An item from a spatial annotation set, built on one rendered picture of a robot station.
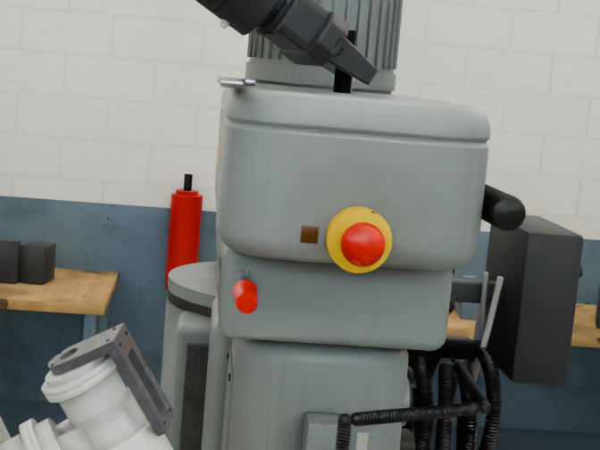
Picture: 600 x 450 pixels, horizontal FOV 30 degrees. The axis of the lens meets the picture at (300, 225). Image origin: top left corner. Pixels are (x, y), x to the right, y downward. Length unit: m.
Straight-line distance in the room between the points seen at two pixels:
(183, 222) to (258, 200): 4.31
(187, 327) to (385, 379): 0.51
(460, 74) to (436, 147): 4.54
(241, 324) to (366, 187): 0.21
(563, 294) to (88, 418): 0.83
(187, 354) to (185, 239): 3.71
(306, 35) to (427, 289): 0.29
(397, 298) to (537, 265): 0.41
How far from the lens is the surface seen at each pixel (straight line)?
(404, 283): 1.16
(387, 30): 1.45
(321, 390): 1.21
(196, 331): 1.66
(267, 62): 1.44
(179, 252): 5.37
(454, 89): 5.58
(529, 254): 1.53
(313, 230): 1.04
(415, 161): 1.05
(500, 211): 1.10
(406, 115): 1.05
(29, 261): 5.09
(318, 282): 1.15
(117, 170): 5.49
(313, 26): 1.20
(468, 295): 1.61
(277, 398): 1.21
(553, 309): 1.55
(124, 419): 0.89
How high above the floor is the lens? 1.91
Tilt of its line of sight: 8 degrees down
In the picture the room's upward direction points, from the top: 5 degrees clockwise
